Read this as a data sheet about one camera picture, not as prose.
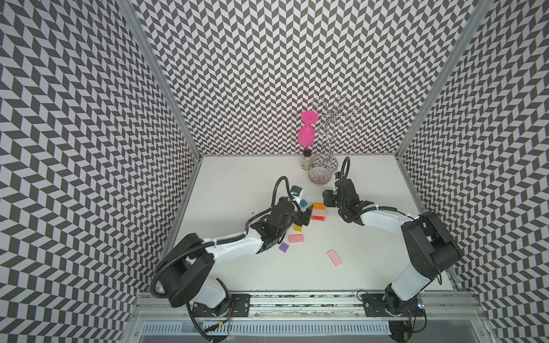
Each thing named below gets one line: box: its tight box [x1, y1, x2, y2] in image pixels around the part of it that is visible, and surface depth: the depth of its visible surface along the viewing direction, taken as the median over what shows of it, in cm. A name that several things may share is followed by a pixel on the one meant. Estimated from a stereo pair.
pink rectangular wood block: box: [288, 234, 304, 243], surface depth 90 cm
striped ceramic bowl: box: [308, 166, 331, 186], surface depth 109 cm
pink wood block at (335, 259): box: [327, 248, 344, 268], surface depth 86 cm
